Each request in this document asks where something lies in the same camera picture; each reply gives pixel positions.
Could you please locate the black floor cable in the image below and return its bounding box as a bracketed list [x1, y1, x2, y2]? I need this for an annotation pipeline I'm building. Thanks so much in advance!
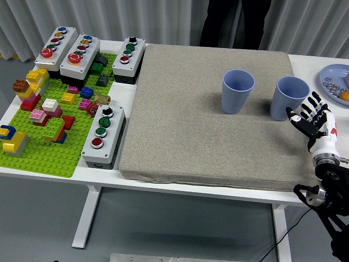
[258, 207, 312, 262]

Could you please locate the yellow white brick stack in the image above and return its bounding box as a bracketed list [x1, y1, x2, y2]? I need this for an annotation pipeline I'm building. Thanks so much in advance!
[26, 68, 50, 93]

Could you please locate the four-button grey control box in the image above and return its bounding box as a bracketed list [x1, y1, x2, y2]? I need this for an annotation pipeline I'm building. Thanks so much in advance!
[112, 36, 146, 85]
[81, 104, 128, 170]

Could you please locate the blue ribbed plastic cup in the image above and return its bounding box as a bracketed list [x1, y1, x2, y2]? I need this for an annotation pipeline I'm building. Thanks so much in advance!
[220, 69, 256, 115]
[269, 76, 311, 122]

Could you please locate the brass valve with red handle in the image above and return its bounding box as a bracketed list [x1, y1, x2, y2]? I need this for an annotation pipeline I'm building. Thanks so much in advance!
[87, 93, 112, 117]

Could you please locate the green orange blue brick stack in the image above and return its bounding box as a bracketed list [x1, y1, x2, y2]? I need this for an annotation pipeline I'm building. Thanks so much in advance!
[41, 117, 68, 145]

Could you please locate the yellow lego brick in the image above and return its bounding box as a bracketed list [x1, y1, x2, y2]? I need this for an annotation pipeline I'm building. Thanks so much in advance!
[61, 92, 76, 105]

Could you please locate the dark green lego brick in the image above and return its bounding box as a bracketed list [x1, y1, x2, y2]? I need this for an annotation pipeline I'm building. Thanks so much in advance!
[90, 62, 104, 76]

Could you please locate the green lego baseplate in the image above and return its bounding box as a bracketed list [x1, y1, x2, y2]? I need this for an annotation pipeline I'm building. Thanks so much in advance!
[0, 51, 118, 178]

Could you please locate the pink white red brick stack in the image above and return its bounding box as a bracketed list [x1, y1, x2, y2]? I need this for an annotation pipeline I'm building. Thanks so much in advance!
[29, 108, 49, 127]

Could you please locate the white table leg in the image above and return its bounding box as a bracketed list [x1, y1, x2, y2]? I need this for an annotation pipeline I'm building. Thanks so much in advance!
[71, 184, 103, 249]
[271, 203, 292, 262]

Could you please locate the white curtain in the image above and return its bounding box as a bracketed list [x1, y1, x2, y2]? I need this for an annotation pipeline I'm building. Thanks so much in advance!
[0, 0, 349, 61]

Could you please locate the grey-brown fabric mat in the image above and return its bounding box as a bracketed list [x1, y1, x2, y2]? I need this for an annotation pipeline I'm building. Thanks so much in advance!
[119, 44, 323, 193]

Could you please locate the blue yellow grey brick assembly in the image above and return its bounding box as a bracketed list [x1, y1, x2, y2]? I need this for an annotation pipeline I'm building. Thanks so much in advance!
[0, 124, 30, 157]

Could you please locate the person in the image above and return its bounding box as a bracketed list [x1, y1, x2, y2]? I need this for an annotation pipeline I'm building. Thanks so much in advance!
[199, 0, 272, 50]

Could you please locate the red lego brick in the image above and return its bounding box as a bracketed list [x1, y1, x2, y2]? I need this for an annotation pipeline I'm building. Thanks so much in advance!
[62, 115, 76, 130]

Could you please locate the blue plate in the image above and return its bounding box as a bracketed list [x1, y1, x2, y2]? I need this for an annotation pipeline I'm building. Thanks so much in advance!
[318, 63, 349, 106]

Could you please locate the blue lego brick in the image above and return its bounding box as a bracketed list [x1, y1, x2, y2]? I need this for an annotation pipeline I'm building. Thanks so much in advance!
[80, 86, 95, 99]

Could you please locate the brown yellow red brick tower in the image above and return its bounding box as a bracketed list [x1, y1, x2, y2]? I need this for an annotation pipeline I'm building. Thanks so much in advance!
[12, 79, 42, 111]

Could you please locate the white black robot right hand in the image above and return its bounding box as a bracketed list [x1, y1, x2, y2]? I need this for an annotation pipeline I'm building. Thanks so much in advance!
[285, 91, 339, 160]

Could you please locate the five-button grey control box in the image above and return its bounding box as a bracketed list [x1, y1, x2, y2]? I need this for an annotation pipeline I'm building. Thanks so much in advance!
[59, 33, 101, 87]
[34, 26, 79, 79]

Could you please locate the dark grey curved brick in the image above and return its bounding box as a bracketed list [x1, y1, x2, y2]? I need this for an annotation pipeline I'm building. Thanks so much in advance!
[95, 53, 109, 67]

